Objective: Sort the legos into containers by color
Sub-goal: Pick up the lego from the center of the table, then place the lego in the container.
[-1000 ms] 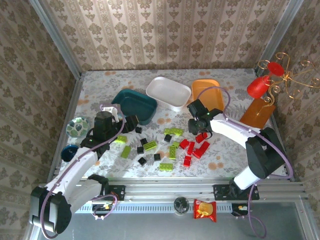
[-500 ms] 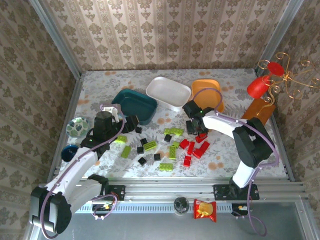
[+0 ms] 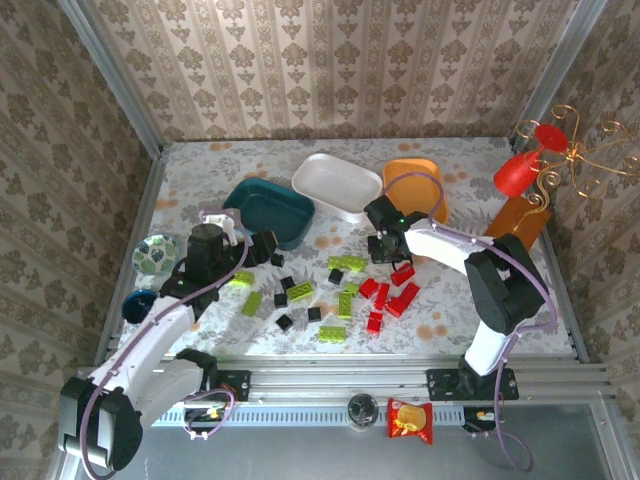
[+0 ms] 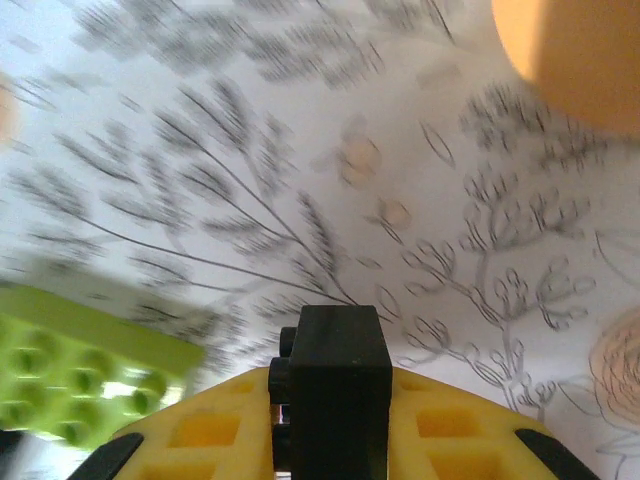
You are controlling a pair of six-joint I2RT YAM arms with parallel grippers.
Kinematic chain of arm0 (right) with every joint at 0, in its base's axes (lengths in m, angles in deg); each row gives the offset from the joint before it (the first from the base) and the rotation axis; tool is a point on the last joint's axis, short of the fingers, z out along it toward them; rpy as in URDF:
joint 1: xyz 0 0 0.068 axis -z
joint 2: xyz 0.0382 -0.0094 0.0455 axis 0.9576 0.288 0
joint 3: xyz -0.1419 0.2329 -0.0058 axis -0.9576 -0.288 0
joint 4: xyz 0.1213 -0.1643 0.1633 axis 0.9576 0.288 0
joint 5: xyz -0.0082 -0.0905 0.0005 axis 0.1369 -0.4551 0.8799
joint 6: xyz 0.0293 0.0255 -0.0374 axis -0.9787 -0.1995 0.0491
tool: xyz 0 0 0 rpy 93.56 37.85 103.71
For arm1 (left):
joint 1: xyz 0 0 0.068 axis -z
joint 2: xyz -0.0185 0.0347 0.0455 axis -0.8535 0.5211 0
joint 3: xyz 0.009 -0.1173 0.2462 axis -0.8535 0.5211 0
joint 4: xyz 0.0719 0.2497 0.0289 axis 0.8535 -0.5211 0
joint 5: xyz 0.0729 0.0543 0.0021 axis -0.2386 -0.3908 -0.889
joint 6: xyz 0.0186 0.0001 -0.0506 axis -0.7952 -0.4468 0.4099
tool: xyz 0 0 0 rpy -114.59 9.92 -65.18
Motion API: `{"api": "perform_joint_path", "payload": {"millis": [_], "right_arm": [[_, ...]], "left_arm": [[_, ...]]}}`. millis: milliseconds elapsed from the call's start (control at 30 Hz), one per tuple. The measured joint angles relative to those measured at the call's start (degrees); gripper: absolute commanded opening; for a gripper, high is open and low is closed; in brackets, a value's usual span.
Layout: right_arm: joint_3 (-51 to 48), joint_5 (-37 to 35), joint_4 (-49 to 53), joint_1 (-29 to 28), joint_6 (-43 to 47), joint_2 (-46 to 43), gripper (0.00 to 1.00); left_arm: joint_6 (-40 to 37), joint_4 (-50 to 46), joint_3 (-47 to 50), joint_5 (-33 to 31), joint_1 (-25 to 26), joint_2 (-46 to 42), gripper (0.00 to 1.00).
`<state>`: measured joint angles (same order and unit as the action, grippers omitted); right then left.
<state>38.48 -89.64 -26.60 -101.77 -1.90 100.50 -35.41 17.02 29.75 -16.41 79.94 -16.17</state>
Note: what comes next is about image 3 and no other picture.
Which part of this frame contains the teal plastic container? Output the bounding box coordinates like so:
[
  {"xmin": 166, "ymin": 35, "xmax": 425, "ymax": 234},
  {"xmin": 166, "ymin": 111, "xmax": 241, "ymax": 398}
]
[{"xmin": 222, "ymin": 178, "xmax": 317, "ymax": 251}]

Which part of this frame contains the orange plastic container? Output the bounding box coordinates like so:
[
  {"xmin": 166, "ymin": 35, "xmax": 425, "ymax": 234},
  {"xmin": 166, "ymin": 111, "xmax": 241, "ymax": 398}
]
[{"xmin": 382, "ymin": 158, "xmax": 450, "ymax": 225}]

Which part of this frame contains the green leaf pattern bowl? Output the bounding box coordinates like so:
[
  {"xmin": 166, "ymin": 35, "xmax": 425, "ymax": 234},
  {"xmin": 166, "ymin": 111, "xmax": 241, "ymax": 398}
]
[{"xmin": 131, "ymin": 233, "xmax": 180, "ymax": 276}]

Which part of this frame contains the white plastic container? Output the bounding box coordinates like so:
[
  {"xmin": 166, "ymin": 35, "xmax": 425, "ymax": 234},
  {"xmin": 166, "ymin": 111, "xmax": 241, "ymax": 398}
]
[{"xmin": 291, "ymin": 153, "xmax": 384, "ymax": 225}]

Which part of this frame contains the floral tablecloth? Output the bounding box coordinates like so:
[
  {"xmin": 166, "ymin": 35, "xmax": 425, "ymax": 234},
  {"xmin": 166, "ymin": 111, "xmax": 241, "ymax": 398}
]
[{"xmin": 117, "ymin": 138, "xmax": 574, "ymax": 357}]

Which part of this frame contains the dark blue cup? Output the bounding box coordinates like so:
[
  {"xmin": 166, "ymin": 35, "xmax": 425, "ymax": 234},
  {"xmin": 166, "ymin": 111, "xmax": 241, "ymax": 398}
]
[{"xmin": 121, "ymin": 288, "xmax": 159, "ymax": 324}]

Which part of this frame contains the amber orange box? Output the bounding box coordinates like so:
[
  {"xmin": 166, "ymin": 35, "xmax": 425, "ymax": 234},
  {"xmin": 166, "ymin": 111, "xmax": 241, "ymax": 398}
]
[{"xmin": 484, "ymin": 194, "xmax": 553, "ymax": 251}]

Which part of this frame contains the red plastic goblet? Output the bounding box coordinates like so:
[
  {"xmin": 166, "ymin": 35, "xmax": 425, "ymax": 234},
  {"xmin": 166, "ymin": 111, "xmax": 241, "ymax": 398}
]
[{"xmin": 493, "ymin": 123, "xmax": 570, "ymax": 198}]

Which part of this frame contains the round black dome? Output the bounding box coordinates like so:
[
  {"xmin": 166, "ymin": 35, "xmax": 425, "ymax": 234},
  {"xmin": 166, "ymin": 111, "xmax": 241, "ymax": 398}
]
[{"xmin": 348, "ymin": 393, "xmax": 380, "ymax": 431}]

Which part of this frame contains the red snack packet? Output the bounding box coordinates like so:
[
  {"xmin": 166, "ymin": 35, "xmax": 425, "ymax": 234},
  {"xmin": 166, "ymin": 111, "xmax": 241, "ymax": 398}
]
[{"xmin": 386, "ymin": 397, "xmax": 434, "ymax": 445}]

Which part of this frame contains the black left connector box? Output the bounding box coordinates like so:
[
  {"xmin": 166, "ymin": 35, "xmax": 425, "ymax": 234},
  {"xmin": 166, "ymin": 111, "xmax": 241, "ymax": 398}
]
[{"xmin": 183, "ymin": 407, "xmax": 224, "ymax": 427}]

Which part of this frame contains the black connector box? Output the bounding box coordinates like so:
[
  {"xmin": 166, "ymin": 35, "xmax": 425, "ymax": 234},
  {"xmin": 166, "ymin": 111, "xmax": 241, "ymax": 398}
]
[
  {"xmin": 183, "ymin": 407, "xmax": 224, "ymax": 427},
  {"xmin": 463, "ymin": 407, "xmax": 500, "ymax": 433}
]

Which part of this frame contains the black right connector box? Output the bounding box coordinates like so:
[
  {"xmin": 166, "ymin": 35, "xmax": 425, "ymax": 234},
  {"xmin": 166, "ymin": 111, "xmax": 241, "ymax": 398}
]
[{"xmin": 463, "ymin": 407, "xmax": 500, "ymax": 433}]

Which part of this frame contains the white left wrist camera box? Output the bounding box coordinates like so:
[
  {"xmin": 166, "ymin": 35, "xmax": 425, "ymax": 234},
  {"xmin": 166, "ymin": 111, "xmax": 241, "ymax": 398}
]
[{"xmin": 206, "ymin": 212, "xmax": 242, "ymax": 246}]

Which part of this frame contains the aluminium left side rail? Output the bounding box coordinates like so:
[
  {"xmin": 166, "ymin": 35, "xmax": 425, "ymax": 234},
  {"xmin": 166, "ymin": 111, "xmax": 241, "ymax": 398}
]
[{"xmin": 93, "ymin": 149, "xmax": 169, "ymax": 364}]

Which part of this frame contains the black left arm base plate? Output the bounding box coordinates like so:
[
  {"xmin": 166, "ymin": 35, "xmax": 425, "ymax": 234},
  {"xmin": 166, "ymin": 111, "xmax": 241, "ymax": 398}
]
[{"xmin": 162, "ymin": 368, "xmax": 251, "ymax": 402}]

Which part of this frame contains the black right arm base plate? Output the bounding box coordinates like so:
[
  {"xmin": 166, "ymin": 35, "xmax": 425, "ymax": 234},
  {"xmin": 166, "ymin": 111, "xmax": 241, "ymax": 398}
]
[{"xmin": 426, "ymin": 368, "xmax": 520, "ymax": 401}]

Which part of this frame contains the aluminium front rail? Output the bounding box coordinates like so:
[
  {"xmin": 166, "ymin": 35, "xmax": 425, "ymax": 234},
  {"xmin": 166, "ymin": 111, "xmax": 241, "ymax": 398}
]
[{"xmin": 74, "ymin": 353, "xmax": 614, "ymax": 406}]

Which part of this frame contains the white slotted cable duct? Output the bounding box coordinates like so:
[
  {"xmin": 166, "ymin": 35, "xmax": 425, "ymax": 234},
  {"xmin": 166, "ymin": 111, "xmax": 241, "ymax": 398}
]
[{"xmin": 154, "ymin": 403, "xmax": 466, "ymax": 427}]

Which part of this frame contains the aluminium left corner post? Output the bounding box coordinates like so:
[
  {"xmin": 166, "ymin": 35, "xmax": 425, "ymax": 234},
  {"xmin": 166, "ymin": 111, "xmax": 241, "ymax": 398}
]
[{"xmin": 55, "ymin": 0, "xmax": 165, "ymax": 157}]

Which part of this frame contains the aluminium corner post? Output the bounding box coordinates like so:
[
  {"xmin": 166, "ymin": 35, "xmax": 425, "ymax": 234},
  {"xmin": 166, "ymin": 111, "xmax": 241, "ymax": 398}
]
[
  {"xmin": 509, "ymin": 0, "xmax": 599, "ymax": 151},
  {"xmin": 55, "ymin": 0, "xmax": 165, "ymax": 157}
]

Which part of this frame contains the gold wire stand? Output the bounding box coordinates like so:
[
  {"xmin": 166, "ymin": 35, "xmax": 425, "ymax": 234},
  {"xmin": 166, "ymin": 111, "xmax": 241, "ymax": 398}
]
[{"xmin": 514, "ymin": 103, "xmax": 640, "ymax": 216}]

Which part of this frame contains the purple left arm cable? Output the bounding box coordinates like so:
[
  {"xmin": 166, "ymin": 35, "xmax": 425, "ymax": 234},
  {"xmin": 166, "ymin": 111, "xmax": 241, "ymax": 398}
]
[{"xmin": 79, "ymin": 208, "xmax": 251, "ymax": 480}]

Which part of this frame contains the aluminium right corner post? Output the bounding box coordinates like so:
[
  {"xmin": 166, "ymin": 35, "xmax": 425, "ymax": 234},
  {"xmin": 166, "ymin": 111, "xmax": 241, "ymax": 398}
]
[{"xmin": 509, "ymin": 0, "xmax": 599, "ymax": 151}]

